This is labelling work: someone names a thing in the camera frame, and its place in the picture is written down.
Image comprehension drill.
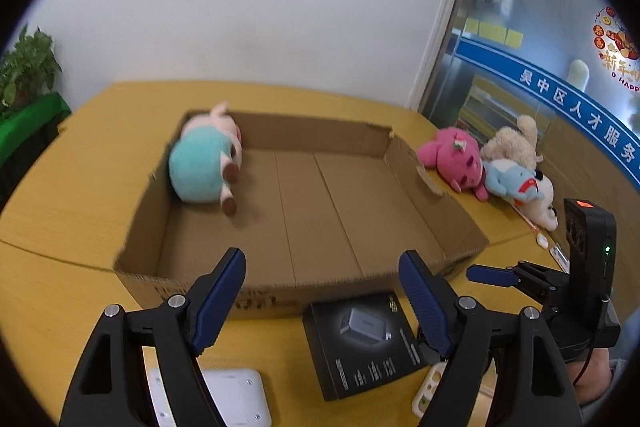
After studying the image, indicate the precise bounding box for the yellow wooden desktop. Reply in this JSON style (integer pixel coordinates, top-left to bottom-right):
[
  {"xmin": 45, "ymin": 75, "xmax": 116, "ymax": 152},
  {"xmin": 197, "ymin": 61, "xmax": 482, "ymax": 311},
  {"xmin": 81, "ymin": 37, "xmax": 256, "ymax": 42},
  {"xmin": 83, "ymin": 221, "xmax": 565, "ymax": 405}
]
[{"xmin": 0, "ymin": 81, "xmax": 591, "ymax": 427}]

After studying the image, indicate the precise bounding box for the light blue plush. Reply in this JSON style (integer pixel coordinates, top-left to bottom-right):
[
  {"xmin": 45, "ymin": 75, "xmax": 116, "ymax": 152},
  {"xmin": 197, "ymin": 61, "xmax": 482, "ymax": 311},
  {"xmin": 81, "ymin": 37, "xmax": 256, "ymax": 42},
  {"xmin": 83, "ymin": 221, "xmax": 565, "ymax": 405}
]
[{"xmin": 482, "ymin": 158, "xmax": 546, "ymax": 208}]

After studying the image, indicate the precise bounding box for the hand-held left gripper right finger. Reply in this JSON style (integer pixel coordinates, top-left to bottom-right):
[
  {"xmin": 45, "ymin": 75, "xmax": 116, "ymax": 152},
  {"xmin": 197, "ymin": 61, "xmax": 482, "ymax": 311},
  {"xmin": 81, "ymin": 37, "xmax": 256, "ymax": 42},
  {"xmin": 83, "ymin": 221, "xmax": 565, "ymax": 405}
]
[{"xmin": 398, "ymin": 250, "xmax": 583, "ymax": 427}]

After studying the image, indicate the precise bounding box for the pink and teal pig plush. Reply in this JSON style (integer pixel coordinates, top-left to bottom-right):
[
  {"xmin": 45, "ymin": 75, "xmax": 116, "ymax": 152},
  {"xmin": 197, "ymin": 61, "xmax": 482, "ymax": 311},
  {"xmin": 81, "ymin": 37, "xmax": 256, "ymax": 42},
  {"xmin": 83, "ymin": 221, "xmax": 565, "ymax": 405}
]
[{"xmin": 167, "ymin": 103, "xmax": 244, "ymax": 216}]

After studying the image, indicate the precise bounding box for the pink bear plush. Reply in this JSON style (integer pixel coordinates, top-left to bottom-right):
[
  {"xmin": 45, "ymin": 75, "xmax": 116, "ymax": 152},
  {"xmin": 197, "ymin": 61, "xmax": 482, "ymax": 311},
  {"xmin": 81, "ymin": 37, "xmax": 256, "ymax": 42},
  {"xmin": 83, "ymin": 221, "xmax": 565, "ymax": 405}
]
[{"xmin": 416, "ymin": 126, "xmax": 490, "ymax": 202}]

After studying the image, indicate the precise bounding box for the black charger box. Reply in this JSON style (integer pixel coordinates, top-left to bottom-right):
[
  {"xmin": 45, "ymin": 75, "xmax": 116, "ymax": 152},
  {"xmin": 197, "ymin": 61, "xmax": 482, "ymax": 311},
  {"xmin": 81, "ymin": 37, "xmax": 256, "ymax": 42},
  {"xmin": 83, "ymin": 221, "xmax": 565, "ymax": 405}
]
[{"xmin": 302, "ymin": 291, "xmax": 441, "ymax": 402}]

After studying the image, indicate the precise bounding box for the cardboard box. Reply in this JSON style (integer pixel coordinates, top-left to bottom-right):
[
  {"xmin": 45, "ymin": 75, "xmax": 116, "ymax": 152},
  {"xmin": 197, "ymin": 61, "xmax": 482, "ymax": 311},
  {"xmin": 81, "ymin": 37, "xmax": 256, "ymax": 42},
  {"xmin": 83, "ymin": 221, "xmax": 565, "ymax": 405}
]
[{"xmin": 112, "ymin": 109, "xmax": 491, "ymax": 320}]

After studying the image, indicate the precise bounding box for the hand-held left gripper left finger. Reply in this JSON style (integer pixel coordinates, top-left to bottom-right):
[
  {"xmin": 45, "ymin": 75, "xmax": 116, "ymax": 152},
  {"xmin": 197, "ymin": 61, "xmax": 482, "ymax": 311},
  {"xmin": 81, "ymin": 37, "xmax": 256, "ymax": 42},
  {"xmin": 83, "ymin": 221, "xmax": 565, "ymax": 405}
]
[{"xmin": 59, "ymin": 248, "xmax": 247, "ymax": 427}]

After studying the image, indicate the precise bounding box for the large potted green plant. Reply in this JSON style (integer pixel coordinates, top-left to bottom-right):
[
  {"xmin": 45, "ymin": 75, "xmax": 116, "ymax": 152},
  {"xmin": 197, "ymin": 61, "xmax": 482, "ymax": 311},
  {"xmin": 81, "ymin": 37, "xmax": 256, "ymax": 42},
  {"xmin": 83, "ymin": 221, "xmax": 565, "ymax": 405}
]
[{"xmin": 0, "ymin": 26, "xmax": 63, "ymax": 108}]

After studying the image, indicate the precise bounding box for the white device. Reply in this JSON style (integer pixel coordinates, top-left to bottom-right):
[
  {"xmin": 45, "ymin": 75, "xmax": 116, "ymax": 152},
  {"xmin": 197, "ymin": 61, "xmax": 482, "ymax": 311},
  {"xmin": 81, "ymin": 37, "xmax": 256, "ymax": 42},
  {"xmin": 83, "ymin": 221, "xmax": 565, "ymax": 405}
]
[{"xmin": 145, "ymin": 368, "xmax": 272, "ymax": 427}]

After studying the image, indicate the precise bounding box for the person's right forearm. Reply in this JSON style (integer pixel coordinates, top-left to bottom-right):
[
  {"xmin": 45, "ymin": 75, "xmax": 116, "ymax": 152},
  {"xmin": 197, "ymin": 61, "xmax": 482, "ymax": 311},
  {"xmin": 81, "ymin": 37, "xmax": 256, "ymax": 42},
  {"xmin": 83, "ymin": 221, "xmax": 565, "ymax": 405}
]
[{"xmin": 570, "ymin": 347, "xmax": 628, "ymax": 413}]

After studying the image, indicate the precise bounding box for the green table cloth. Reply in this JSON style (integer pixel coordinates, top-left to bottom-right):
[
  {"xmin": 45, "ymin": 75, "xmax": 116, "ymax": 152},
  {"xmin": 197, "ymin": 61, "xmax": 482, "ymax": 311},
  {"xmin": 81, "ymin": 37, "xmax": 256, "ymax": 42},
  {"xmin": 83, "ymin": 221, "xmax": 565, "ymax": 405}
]
[{"xmin": 0, "ymin": 93, "xmax": 72, "ymax": 168}]

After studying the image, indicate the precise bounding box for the blue glass banner stripe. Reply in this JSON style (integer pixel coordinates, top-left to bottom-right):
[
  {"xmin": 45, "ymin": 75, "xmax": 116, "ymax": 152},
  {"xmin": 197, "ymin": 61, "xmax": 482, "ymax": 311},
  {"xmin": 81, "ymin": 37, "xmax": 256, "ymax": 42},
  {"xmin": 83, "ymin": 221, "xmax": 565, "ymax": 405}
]
[{"xmin": 457, "ymin": 34, "xmax": 640, "ymax": 188}]

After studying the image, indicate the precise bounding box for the festive window sticker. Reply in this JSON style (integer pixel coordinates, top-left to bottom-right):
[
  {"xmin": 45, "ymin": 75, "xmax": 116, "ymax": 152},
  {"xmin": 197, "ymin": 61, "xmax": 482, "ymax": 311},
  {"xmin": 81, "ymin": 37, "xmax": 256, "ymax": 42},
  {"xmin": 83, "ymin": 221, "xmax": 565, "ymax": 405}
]
[{"xmin": 592, "ymin": 6, "xmax": 640, "ymax": 92}]

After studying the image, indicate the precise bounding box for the white power strip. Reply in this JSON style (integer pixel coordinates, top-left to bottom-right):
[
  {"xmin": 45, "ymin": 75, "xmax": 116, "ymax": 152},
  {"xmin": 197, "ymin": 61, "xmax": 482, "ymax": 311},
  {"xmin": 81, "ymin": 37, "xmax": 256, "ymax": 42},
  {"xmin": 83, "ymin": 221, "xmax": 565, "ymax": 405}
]
[{"xmin": 411, "ymin": 359, "xmax": 448, "ymax": 418}]

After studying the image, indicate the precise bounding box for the metal door frame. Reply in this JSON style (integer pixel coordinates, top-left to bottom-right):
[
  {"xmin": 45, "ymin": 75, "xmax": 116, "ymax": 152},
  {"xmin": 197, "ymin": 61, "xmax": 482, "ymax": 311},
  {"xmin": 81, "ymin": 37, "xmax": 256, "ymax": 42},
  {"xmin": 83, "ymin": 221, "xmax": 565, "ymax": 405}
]
[{"xmin": 410, "ymin": 0, "xmax": 493, "ymax": 112}]

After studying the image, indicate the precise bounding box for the row of yellow notes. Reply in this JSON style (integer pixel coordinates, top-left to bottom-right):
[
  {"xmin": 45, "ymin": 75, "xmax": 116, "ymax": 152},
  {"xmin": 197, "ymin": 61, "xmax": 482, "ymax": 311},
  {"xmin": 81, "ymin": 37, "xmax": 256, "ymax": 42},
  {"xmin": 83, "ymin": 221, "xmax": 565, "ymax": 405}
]
[{"xmin": 465, "ymin": 18, "xmax": 524, "ymax": 46}]

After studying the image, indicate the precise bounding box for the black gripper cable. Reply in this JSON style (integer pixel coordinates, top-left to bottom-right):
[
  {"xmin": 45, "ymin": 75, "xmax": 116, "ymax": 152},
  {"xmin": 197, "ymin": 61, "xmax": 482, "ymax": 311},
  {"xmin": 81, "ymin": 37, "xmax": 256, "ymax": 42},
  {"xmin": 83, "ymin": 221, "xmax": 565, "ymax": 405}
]
[{"xmin": 574, "ymin": 342, "xmax": 596, "ymax": 389}]

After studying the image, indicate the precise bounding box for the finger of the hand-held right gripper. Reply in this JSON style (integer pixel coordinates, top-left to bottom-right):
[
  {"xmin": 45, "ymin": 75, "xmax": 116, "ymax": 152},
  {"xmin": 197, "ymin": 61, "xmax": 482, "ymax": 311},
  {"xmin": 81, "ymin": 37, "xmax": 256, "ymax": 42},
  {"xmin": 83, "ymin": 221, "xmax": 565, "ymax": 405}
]
[{"xmin": 466, "ymin": 260, "xmax": 572, "ymax": 309}]

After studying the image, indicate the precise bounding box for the beige dog plush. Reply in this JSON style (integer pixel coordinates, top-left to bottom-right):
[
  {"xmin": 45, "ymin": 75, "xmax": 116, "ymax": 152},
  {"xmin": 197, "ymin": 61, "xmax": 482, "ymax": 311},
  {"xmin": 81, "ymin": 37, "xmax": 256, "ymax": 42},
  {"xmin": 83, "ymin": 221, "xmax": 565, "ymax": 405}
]
[{"xmin": 480, "ymin": 114, "xmax": 560, "ymax": 230}]

